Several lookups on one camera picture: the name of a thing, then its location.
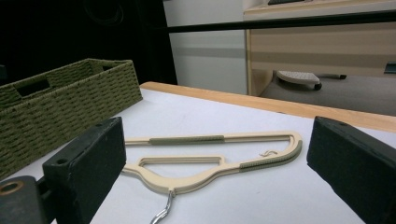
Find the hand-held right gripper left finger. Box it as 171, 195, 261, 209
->
42, 116, 127, 224

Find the black horizontal bar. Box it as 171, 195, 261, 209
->
167, 8, 396, 34

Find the black curtain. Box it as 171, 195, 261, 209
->
0, 0, 178, 87

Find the white table sheet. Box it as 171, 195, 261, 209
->
0, 88, 396, 224

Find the green woven basket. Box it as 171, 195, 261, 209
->
0, 58, 144, 181

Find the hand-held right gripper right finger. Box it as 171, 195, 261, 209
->
306, 116, 396, 224

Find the grey rod with black tip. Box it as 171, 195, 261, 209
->
317, 73, 347, 80

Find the light wooden cabinet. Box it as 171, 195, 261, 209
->
242, 0, 396, 97

